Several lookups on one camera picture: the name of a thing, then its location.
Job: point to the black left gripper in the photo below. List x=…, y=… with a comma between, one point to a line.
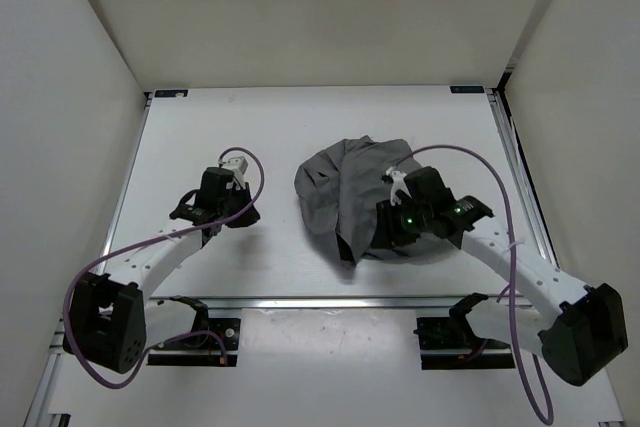
x=249, y=218

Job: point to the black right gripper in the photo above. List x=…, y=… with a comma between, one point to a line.
x=386, y=232

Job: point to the grey pleated skirt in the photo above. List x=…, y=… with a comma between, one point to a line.
x=338, y=189

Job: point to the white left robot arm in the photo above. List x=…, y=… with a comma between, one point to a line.
x=112, y=319

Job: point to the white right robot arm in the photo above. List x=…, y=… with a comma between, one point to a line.
x=577, y=329

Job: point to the blue label left corner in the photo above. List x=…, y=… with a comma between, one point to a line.
x=171, y=93

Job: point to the blue label corner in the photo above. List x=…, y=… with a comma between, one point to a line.
x=171, y=93
x=466, y=89

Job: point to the blue label right corner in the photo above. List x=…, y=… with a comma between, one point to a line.
x=466, y=89

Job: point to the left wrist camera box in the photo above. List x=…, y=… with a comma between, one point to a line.
x=237, y=166

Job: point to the aluminium frame rail right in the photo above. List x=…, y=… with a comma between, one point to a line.
x=539, y=239

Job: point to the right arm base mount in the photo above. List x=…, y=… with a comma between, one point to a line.
x=446, y=342

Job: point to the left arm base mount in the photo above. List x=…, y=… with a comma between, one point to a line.
x=182, y=332

